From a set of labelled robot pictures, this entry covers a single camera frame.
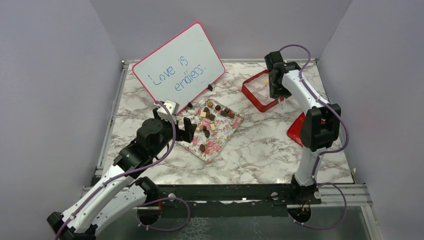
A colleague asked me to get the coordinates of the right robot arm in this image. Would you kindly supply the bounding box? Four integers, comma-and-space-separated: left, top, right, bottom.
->
264, 51, 341, 204

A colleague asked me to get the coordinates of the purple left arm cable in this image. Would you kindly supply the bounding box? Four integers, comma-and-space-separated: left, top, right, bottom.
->
54, 100, 192, 239

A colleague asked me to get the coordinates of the red box lid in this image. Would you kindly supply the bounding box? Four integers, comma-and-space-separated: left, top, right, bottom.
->
287, 110, 326, 151

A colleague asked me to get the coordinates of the red chocolate box base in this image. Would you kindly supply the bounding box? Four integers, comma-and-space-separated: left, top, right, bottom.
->
241, 69, 285, 113

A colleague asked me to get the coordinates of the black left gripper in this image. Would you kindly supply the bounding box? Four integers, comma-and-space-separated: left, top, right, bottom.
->
150, 108, 197, 158

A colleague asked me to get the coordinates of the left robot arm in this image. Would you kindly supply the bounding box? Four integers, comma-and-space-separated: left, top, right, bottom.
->
47, 117, 197, 240

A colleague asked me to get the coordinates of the white board pink frame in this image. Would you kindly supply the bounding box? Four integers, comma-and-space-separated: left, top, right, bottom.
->
132, 22, 226, 111

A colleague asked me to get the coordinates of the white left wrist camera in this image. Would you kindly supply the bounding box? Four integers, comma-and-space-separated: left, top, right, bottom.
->
155, 100, 180, 123

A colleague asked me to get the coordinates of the brown oval chocolate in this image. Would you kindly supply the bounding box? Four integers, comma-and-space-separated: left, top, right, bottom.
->
199, 144, 206, 153

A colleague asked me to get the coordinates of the floral rectangular tray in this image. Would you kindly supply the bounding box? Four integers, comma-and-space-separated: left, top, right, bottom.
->
179, 98, 244, 163

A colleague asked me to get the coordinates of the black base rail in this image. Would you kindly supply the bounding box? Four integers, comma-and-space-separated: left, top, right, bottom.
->
91, 177, 322, 220

